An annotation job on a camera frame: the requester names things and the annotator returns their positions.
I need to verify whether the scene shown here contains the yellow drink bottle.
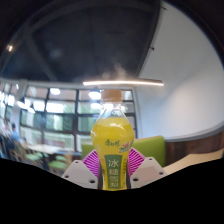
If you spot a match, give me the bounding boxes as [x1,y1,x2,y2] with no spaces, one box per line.
[90,89,136,191]

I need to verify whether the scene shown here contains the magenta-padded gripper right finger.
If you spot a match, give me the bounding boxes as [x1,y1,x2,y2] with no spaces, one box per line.
[127,147,168,190]

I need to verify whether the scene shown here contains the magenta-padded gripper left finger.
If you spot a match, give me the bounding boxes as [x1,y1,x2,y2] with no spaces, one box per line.
[61,148,101,190]

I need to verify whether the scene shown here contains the green upholstered bench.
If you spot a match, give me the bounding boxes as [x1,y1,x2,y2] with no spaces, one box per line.
[80,135,167,168]

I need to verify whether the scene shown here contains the dark-framed window wall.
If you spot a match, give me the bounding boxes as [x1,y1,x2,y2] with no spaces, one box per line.
[0,81,138,153]

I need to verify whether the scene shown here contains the long linear ceiling light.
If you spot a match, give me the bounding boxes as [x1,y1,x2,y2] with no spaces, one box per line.
[82,78,165,88]

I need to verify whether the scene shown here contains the hanging pendant lamps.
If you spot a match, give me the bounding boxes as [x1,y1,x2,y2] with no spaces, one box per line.
[16,87,103,115]

